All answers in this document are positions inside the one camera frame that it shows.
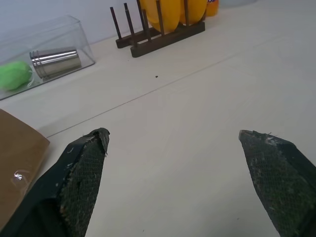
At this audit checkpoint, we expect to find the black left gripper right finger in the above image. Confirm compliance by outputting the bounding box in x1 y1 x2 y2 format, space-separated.
238 129 316 237

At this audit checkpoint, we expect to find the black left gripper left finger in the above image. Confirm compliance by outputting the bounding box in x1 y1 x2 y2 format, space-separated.
0 127 111 237

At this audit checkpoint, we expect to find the brown cardboard sheet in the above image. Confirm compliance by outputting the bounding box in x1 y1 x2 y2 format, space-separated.
0 109 51 222

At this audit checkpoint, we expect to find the stainless steel cup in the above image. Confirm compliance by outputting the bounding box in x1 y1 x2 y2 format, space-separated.
29 46 82 79

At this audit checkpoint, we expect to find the green mesh sponge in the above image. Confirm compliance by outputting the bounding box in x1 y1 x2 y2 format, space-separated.
0 61 35 91

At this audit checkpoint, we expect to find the clear plastic box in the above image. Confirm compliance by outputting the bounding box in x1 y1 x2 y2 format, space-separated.
0 15 96 101

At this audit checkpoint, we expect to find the dark wooden plate rack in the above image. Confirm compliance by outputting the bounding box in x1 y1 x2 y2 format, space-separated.
110 0 206 58

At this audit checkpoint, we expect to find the orange drink bottle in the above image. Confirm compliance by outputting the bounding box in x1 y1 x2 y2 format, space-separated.
206 0 220 17

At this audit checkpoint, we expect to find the yellow plate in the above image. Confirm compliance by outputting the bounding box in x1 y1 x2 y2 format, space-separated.
139 0 185 34
179 0 207 26

